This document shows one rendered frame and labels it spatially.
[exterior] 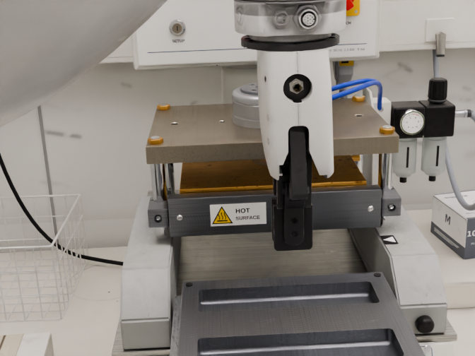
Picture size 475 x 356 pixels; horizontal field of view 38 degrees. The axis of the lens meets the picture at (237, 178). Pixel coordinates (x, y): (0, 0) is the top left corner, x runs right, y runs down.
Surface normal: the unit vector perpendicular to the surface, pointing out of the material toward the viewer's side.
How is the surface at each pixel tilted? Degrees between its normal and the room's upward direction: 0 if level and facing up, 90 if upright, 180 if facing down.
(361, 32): 90
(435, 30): 90
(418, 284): 41
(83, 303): 0
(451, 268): 0
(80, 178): 90
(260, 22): 90
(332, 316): 0
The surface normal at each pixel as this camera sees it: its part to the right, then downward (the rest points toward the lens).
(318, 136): 0.11, 0.30
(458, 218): -0.98, 0.07
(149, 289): 0.00, -0.50
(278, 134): -0.11, 0.27
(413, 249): -0.04, -0.94
